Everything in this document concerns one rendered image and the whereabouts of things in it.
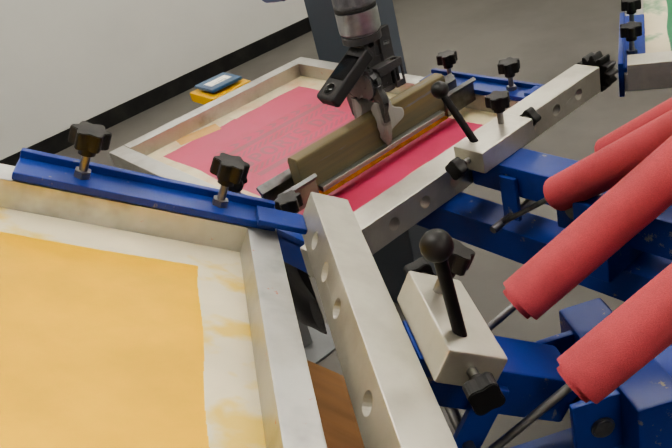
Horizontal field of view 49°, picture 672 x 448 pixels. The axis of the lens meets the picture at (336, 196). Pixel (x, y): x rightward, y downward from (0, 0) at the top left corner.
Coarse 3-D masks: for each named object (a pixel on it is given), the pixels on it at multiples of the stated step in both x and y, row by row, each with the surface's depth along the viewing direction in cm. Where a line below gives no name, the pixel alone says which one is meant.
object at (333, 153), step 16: (432, 80) 142; (400, 96) 139; (416, 96) 140; (432, 96) 143; (368, 112) 136; (416, 112) 141; (432, 112) 144; (352, 128) 132; (368, 128) 134; (400, 128) 139; (320, 144) 128; (336, 144) 130; (352, 144) 132; (368, 144) 135; (288, 160) 127; (304, 160) 126; (320, 160) 128; (336, 160) 131; (352, 160) 133; (304, 176) 127; (320, 176) 129
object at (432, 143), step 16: (288, 96) 183; (304, 96) 181; (256, 112) 179; (272, 112) 176; (288, 112) 174; (432, 128) 148; (448, 128) 146; (416, 144) 143; (432, 144) 142; (448, 144) 140; (384, 160) 141; (400, 160) 139; (416, 160) 138
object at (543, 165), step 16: (512, 160) 111; (528, 160) 110; (544, 160) 109; (560, 160) 108; (480, 176) 116; (496, 176) 113; (512, 176) 110; (528, 176) 108; (544, 176) 105; (528, 192) 109
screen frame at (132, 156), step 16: (288, 64) 194; (304, 64) 191; (320, 64) 188; (336, 64) 185; (256, 80) 189; (272, 80) 189; (288, 80) 192; (416, 80) 163; (224, 96) 184; (240, 96) 184; (256, 96) 187; (480, 96) 148; (192, 112) 179; (208, 112) 179; (224, 112) 182; (160, 128) 175; (176, 128) 175; (192, 128) 177; (128, 144) 170; (144, 144) 170; (160, 144) 173; (112, 160) 170; (128, 160) 162; (144, 160) 160; (160, 176) 150; (176, 176) 148; (192, 176) 146
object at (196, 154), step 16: (224, 128) 175; (240, 128) 172; (256, 128) 170; (192, 144) 171; (208, 144) 168; (224, 144) 166; (176, 160) 165; (192, 160) 162; (208, 160) 160; (256, 176) 148; (272, 176) 146; (368, 176) 136; (384, 176) 135; (400, 176) 134; (256, 192) 142; (336, 192) 134; (352, 192) 133; (368, 192) 131; (304, 208) 132; (352, 208) 128
